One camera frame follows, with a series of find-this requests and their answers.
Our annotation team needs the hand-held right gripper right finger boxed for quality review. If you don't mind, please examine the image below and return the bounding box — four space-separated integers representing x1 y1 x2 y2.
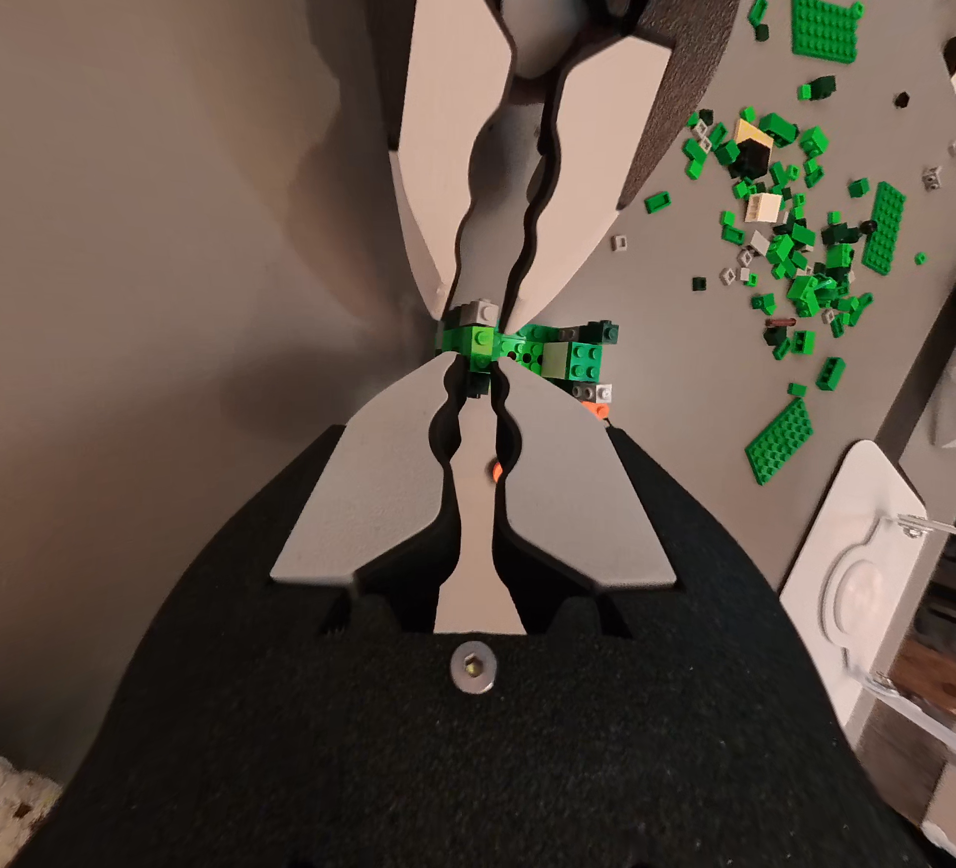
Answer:
491 362 678 634

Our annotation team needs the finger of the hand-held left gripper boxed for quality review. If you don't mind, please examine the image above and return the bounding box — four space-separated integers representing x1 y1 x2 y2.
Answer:
390 0 516 323
502 34 673 333

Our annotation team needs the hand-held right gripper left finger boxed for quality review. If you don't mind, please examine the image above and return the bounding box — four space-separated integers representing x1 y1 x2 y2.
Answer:
270 353 463 632

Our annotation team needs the green lego build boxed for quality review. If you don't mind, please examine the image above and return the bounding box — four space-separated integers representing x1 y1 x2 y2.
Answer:
437 299 621 408

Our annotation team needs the pile of green lego pieces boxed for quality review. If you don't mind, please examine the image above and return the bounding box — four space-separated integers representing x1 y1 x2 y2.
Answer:
683 73 875 399

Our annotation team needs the long green lego plate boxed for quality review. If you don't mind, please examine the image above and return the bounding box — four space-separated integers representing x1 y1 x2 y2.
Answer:
861 181 908 277

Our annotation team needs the orange brick separator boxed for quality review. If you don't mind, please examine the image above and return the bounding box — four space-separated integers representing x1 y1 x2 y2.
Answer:
489 401 613 484

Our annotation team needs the clear acrylic holder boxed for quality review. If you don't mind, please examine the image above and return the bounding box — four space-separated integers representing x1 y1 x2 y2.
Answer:
859 510 956 735

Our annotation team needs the cream knit cardigan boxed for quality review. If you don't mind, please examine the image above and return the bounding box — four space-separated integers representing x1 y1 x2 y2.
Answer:
0 755 62 865

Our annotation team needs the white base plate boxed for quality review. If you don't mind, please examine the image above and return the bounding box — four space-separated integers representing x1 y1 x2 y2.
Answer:
779 438 956 735

